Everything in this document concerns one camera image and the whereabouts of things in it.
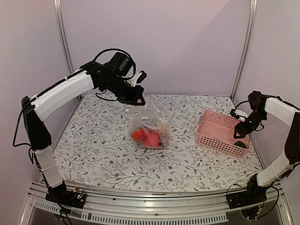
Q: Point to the pink plastic basket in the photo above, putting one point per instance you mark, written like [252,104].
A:
[216,130]

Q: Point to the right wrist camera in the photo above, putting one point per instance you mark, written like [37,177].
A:
[238,114]

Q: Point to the orange toy mango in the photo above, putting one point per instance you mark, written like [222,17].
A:
[139,135]

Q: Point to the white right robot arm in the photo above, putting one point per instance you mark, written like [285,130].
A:
[270,141]

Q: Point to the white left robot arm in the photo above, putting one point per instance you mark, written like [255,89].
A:
[118,76]

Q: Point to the left aluminium frame post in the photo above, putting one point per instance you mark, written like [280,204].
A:
[63,35]

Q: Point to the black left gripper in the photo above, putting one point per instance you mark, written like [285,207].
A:
[134,98]

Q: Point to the right aluminium frame post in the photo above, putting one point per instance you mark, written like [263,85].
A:
[245,49]

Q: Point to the red toy apple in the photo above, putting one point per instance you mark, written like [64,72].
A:
[152,140]

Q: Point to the dark green toy avocado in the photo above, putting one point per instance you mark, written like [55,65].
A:
[240,144]

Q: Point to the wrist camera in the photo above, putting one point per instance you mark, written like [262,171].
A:
[137,78]
[238,114]

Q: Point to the aluminium frame post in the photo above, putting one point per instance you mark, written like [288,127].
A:
[245,49]
[63,35]

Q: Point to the yellow toy pepper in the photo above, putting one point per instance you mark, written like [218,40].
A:
[161,127]

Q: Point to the front aluminium rail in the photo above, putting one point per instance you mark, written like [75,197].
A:
[109,206]

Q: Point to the floral white table mat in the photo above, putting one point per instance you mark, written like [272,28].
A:
[95,149]

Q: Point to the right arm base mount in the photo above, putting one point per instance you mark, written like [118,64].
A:
[244,198]

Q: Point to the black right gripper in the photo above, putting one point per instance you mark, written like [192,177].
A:
[244,130]

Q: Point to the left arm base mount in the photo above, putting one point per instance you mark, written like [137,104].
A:
[74,198]

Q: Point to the clear zip top bag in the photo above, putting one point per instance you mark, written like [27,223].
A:
[148,117]

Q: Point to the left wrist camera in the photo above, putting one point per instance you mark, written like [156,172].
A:
[137,78]

